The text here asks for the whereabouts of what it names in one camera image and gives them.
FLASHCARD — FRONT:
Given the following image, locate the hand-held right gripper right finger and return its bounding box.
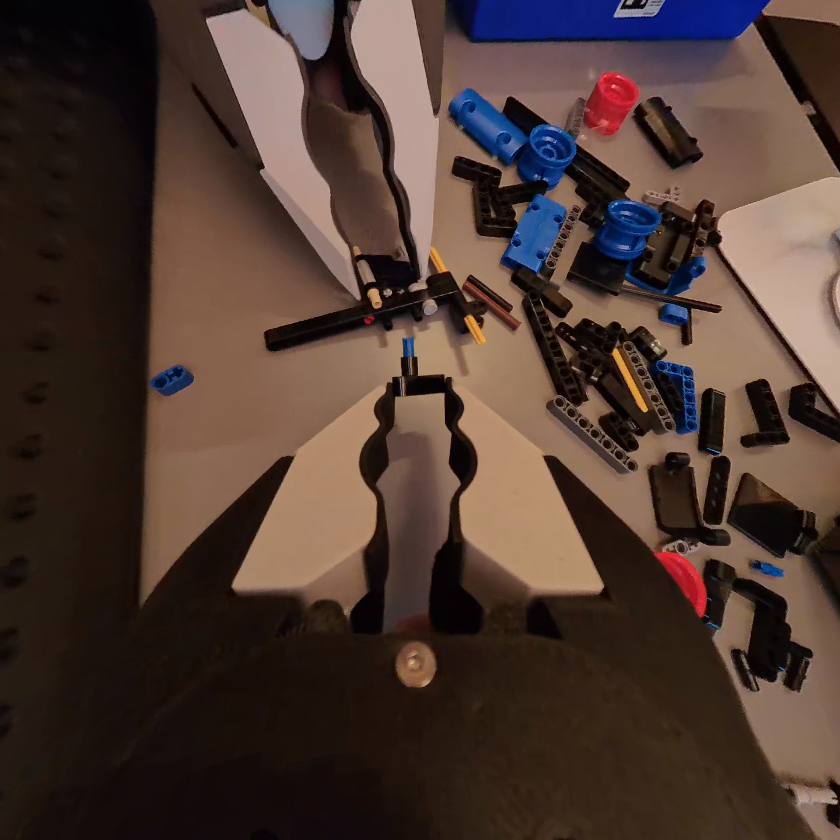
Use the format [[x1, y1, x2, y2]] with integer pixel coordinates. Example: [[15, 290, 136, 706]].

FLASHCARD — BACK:
[[446, 381, 606, 632]]

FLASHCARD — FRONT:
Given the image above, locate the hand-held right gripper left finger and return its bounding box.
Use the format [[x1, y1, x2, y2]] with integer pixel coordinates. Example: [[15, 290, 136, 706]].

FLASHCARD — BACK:
[[231, 384, 395, 634]]

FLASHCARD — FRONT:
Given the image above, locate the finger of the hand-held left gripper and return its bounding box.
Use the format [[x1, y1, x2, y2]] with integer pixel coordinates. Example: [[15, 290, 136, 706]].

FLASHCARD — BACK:
[[205, 8, 363, 301], [343, 0, 441, 278]]

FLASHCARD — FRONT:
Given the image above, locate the black T-shaped beam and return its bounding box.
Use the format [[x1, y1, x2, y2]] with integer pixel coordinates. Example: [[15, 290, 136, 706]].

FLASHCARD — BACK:
[[390, 337, 454, 397]]

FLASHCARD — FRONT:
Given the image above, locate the black beam assembly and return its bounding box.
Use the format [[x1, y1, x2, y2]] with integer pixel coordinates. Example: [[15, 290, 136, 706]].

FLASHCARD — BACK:
[[264, 246, 490, 353]]

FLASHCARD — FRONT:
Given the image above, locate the person's left hand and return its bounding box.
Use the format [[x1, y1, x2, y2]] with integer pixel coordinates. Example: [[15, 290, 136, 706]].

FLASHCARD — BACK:
[[312, 52, 353, 107]]

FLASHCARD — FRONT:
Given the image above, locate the blue curved panel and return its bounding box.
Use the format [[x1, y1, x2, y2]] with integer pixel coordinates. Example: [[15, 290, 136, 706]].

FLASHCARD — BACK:
[[449, 88, 530, 165]]

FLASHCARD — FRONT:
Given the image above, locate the long grey beam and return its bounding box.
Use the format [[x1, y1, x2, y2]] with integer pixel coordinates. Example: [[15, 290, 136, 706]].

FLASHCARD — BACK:
[[546, 395, 639, 474]]

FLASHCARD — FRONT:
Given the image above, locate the black curved panel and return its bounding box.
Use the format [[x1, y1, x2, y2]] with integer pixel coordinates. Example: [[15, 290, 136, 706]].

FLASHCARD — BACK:
[[648, 453, 731, 546]]

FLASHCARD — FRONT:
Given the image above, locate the blue wheel rim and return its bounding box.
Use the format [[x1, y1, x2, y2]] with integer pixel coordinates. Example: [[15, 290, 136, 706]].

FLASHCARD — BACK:
[[517, 125, 578, 192], [594, 199, 662, 261]]

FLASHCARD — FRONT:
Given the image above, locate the red wheel rim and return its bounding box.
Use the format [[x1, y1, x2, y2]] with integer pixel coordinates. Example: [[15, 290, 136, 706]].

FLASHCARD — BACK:
[[583, 72, 641, 137], [654, 551, 709, 618]]

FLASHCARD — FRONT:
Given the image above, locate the blue plastic bin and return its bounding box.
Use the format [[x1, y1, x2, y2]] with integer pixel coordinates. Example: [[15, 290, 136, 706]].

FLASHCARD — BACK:
[[453, 0, 772, 42]]

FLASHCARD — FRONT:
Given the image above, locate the yellow axle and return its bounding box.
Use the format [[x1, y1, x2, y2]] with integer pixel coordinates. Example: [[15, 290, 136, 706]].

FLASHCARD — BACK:
[[612, 348, 650, 413]]

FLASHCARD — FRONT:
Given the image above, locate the pile of black beams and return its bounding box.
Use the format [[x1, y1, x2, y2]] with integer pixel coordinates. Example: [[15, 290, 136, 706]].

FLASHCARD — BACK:
[[451, 95, 840, 526]]

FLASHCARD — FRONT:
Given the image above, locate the dark grey beam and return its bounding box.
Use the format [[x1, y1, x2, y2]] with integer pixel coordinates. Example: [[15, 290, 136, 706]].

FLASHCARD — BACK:
[[620, 341, 676, 434]]

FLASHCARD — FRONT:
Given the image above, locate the small blue two-hole beam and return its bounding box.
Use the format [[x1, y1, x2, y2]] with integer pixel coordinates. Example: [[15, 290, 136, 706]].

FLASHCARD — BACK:
[[150, 364, 195, 397]]

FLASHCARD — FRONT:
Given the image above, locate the short black axle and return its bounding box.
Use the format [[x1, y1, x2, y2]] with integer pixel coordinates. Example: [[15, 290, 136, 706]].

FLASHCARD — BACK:
[[467, 274, 515, 313]]

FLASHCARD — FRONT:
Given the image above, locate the brown axle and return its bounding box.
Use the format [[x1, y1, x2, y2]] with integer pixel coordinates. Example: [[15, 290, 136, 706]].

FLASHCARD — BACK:
[[462, 281, 522, 331]]

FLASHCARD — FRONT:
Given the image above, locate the black flat panel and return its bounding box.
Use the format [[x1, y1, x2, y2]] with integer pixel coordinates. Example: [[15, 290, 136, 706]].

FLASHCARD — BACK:
[[727, 472, 819, 558]]

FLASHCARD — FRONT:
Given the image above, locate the black bent beam cluster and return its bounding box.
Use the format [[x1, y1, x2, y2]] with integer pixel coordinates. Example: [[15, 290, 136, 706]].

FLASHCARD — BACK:
[[702, 558, 815, 694]]

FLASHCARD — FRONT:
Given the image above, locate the black perforated panel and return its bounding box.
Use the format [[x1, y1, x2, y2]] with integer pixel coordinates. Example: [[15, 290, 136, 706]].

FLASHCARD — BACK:
[[0, 0, 160, 840]]

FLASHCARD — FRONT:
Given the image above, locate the thin black axle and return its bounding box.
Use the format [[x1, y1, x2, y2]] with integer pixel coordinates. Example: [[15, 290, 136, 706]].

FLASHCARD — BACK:
[[620, 283, 723, 313]]

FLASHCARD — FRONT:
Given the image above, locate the blue angled panel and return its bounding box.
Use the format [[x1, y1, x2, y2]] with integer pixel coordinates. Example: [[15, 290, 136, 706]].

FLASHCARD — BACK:
[[626, 255, 708, 295]]

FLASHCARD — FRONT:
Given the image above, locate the white booklet stand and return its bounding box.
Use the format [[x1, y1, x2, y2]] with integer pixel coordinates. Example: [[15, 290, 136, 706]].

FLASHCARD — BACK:
[[717, 176, 840, 416]]

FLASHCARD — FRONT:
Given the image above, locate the grey axle pin with connector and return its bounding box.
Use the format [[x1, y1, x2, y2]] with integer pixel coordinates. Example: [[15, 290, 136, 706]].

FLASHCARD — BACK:
[[781, 777, 840, 812]]

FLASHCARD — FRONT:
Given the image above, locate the blue frame beam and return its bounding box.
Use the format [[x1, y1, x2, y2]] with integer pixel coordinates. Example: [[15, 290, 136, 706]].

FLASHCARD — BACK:
[[653, 360, 699, 434]]

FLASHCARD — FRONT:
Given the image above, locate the black frame subassembly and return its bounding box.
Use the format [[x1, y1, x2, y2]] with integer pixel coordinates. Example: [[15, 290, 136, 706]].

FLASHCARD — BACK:
[[640, 199, 723, 283]]

